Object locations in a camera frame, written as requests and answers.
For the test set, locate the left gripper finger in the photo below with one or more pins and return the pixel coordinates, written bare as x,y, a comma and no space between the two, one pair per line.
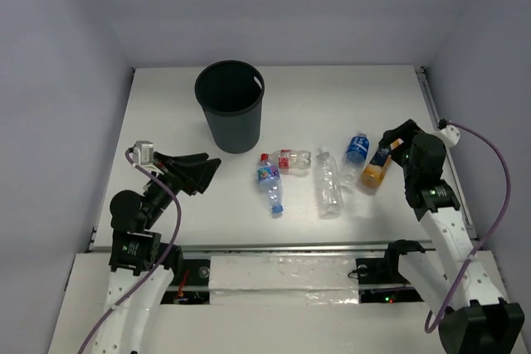
191,160
197,179

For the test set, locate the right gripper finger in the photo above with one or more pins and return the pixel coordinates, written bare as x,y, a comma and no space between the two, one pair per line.
391,140
405,132

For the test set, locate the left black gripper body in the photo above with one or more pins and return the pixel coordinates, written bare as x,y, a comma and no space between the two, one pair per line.
177,172

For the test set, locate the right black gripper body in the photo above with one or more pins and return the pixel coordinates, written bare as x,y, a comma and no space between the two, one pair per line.
400,153

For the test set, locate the blue label water bottle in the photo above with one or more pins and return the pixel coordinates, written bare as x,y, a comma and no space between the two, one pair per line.
354,160

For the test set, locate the orange juice bottle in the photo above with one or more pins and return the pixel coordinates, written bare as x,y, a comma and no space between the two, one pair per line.
376,169

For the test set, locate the colourful label blue cap bottle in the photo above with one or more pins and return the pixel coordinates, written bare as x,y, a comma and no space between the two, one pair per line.
269,181

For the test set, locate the red label clear bottle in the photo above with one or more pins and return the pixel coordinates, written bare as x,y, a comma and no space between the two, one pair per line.
289,161

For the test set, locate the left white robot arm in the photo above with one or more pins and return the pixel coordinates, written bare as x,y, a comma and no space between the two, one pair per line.
142,266

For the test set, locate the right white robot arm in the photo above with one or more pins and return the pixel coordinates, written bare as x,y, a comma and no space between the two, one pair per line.
467,310

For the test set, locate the black plastic waste bin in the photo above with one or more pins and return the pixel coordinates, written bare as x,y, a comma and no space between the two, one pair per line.
230,94

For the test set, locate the clear unlabelled plastic bottle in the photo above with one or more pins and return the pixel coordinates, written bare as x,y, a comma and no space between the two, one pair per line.
327,184

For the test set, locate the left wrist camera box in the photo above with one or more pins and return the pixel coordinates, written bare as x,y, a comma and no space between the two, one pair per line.
141,154

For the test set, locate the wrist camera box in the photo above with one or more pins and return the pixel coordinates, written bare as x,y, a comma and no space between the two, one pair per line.
141,154
447,133

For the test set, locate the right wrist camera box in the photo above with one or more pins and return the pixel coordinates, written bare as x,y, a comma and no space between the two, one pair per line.
447,133

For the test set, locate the metal rail front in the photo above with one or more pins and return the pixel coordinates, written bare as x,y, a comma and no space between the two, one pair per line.
295,248

